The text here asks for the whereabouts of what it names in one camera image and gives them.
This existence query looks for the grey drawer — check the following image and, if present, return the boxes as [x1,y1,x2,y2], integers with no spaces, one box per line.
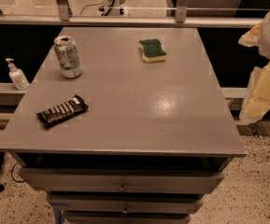
[64,212,191,224]
[19,168,224,194]
[47,193,203,215]

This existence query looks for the white green soda can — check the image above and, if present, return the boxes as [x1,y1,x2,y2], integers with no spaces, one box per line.
[53,35,82,78]

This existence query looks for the metal window rail frame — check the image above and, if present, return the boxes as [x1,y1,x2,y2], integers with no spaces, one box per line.
[0,0,262,28]

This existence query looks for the middle grey drawer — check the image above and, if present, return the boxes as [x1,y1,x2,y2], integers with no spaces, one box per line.
[47,193,203,215]

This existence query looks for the bottom grey drawer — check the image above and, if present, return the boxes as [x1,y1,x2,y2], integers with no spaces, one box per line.
[64,212,191,224]

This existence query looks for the green yellow sponge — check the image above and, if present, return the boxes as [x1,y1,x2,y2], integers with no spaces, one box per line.
[139,39,166,63]

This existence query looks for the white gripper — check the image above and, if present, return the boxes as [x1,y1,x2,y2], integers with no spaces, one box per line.
[238,11,270,121]

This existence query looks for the black rxbar chocolate wrapper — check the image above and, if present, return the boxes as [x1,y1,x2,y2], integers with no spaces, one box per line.
[36,95,89,128]

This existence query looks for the white pump sanitizer bottle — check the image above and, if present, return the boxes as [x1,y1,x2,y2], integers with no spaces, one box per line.
[6,58,29,91]

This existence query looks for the grey drawer cabinet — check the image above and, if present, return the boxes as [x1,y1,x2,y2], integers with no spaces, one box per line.
[0,26,248,224]

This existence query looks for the top grey drawer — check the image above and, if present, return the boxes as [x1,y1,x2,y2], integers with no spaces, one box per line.
[19,168,224,194]

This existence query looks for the black floor cable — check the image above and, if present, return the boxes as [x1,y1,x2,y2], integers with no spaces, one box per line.
[10,161,25,184]

